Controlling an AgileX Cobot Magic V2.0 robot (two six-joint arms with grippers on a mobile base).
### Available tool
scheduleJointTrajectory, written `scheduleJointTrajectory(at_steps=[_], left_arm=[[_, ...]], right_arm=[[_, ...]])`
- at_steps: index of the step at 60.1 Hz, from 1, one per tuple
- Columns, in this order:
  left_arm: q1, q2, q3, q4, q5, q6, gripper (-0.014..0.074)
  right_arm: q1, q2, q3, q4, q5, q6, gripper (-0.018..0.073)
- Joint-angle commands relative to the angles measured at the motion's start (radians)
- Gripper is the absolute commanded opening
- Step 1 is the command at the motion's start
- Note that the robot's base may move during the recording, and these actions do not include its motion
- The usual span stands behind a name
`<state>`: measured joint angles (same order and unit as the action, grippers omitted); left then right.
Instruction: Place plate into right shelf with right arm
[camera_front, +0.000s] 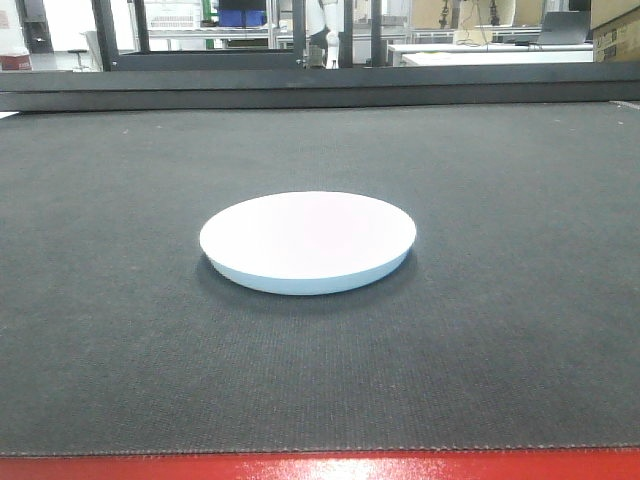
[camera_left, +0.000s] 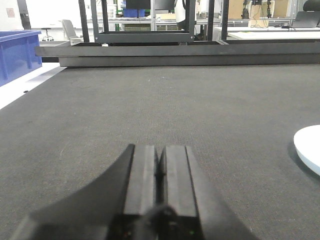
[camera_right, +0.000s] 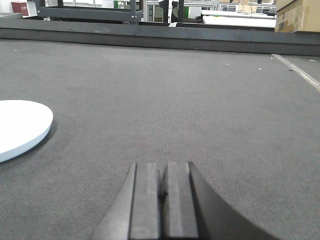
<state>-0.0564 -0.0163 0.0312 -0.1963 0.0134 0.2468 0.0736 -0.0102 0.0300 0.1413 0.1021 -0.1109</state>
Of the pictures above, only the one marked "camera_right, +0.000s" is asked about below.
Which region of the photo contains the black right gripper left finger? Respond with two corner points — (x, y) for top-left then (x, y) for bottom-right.
(90, 162), (161, 240)

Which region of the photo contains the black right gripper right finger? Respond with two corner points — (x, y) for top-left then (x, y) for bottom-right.
(160, 161), (281, 240)

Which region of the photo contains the light blue round tray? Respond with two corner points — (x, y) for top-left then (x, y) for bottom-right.
(0, 99), (54, 162)

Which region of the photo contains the white table in background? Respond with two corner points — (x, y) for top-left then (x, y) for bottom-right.
(201, 10), (276, 28)

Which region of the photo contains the cardboard box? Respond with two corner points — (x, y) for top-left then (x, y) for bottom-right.
(274, 0), (320, 33)

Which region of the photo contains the red and white box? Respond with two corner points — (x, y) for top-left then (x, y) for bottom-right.
(11, 1), (37, 17)

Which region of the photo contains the dark metal frame cart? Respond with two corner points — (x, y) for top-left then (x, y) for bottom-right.
(34, 0), (144, 24)

